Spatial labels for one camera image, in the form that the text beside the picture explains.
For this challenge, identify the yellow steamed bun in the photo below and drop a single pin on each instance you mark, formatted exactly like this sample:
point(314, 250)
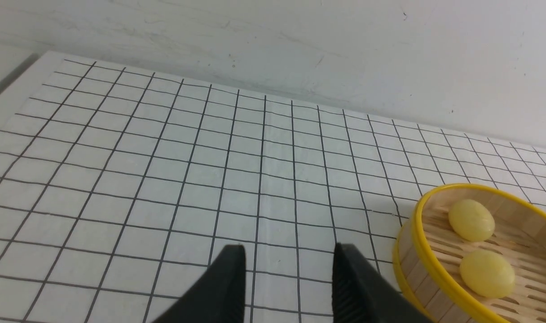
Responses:
point(488, 274)
point(471, 220)

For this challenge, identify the yellow-rimmed bamboo steamer basket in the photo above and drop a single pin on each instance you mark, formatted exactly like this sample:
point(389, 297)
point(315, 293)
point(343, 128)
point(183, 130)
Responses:
point(428, 252)

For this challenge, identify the yellow steamed bun front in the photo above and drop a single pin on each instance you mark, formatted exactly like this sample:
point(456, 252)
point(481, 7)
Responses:
point(488, 274)

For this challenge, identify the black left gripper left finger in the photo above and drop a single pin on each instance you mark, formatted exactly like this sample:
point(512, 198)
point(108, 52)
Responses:
point(218, 296)

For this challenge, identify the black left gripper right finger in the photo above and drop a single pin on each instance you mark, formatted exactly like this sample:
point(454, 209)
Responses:
point(361, 295)

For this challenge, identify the white black-grid tablecloth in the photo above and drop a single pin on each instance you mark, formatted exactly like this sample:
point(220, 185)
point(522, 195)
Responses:
point(119, 186)

